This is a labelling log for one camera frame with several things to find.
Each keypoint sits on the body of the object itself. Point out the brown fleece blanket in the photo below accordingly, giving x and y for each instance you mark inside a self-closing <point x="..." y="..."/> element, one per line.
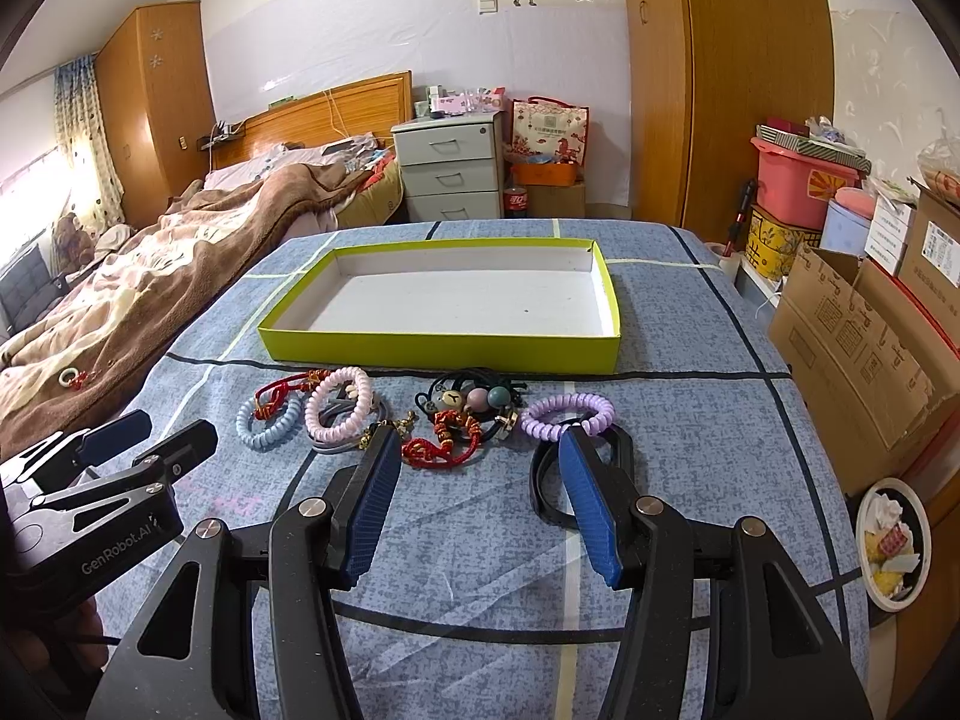
<point x="83" y="362"/>

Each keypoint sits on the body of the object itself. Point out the wooden bed headboard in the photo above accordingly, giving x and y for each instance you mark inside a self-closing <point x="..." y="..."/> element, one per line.
<point x="371" y="107"/>

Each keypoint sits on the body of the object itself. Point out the large wooden wardrobe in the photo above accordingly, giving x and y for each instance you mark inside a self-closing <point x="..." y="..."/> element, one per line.
<point x="704" y="74"/>

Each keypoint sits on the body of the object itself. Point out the black tie with teal ball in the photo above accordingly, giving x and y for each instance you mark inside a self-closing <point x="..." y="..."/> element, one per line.
<point x="496" y="395"/>

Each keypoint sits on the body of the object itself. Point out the person's left hand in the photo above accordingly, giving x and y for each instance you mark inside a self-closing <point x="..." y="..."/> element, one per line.
<point x="51" y="669"/>

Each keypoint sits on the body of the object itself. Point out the orange box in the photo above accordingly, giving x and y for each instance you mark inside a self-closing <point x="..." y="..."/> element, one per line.
<point x="545" y="174"/>

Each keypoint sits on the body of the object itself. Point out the light blue round box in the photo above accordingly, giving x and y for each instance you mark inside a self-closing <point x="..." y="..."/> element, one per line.
<point x="847" y="223"/>

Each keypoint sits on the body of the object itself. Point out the pink plastic storage bin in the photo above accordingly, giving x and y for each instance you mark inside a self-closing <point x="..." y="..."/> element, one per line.
<point x="796" y="189"/>

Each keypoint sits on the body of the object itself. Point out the green shallow cardboard tray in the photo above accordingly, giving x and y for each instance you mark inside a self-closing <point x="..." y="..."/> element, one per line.
<point x="531" y="305"/>

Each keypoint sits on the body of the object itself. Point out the yellow patterned tin box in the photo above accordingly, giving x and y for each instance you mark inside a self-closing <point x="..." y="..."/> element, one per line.
<point x="772" y="245"/>

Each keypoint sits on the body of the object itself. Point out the cola bottle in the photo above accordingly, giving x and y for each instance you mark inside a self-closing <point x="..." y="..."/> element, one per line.
<point x="515" y="202"/>

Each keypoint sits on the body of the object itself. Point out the blue patterned tablecloth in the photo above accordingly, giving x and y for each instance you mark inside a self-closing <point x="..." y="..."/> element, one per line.
<point x="475" y="608"/>

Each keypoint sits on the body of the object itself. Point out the large brown cardboard box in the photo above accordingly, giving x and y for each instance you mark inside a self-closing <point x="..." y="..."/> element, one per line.
<point x="879" y="380"/>

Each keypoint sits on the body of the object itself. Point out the white round trash bin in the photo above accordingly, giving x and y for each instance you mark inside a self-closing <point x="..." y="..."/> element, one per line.
<point x="894" y="545"/>

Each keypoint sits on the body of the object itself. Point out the grey three-drawer nightstand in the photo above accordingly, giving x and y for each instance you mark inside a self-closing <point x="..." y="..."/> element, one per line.
<point x="452" y="169"/>

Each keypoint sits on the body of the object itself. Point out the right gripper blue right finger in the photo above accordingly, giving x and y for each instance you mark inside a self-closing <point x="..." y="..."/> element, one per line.
<point x="602" y="496"/>

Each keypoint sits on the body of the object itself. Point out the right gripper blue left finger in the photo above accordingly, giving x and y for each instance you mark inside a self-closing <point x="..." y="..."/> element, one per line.
<point x="359" y="512"/>

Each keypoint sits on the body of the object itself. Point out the floral window curtain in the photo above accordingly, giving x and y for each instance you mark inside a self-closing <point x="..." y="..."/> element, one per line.
<point x="80" y="129"/>

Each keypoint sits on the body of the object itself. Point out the red floral gift bag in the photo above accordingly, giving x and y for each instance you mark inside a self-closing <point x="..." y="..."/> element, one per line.
<point x="548" y="127"/>

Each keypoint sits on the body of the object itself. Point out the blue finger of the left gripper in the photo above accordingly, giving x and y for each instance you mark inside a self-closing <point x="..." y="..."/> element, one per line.
<point x="179" y="454"/>
<point x="105" y="442"/>

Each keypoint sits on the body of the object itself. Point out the corner wooden wardrobe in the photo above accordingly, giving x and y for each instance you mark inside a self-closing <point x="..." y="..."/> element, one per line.
<point x="157" y="106"/>

